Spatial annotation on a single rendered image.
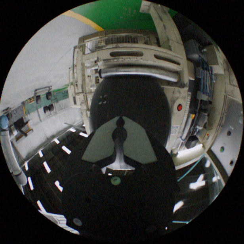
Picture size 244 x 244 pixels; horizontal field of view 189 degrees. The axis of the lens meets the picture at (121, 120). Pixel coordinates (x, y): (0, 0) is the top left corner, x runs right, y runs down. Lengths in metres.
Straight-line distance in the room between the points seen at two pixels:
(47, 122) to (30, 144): 4.01
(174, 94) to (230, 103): 0.39
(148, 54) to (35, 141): 11.75
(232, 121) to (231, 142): 0.11
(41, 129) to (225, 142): 11.83
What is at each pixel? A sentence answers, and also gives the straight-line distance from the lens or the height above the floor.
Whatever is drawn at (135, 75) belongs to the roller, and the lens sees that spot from 0.30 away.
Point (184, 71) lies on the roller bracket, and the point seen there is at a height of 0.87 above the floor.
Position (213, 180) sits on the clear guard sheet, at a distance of 0.65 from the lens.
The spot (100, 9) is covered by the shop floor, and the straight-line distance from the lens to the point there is 1.10.
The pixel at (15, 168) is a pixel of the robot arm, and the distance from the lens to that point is 0.69.
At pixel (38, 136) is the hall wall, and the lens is 11.52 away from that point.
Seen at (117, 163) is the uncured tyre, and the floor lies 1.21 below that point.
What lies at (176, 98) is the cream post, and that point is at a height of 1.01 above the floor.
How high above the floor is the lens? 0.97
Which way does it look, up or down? 25 degrees up
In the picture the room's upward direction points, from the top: 177 degrees clockwise
